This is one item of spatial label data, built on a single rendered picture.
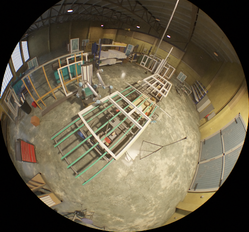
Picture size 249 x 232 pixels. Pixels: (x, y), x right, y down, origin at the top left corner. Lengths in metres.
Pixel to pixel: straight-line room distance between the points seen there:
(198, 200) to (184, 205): 0.75
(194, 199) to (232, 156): 2.82
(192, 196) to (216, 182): 1.47
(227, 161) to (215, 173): 0.84
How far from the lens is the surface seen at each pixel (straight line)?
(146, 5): 11.75
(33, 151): 3.74
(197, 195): 5.70
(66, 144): 2.96
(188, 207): 5.34
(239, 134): 6.22
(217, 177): 5.52
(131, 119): 2.05
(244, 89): 8.04
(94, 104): 2.15
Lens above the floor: 2.61
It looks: 51 degrees down
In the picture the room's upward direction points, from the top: 23 degrees clockwise
